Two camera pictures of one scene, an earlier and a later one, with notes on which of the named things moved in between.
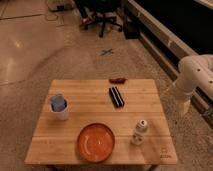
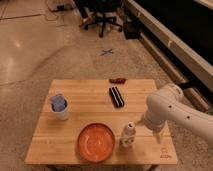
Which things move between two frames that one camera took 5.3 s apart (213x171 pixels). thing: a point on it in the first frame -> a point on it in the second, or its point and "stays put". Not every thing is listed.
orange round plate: [96, 142] stays put
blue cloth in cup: [58, 103] stays put
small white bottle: [138, 137] -> [128, 138]
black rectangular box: [116, 97] stays put
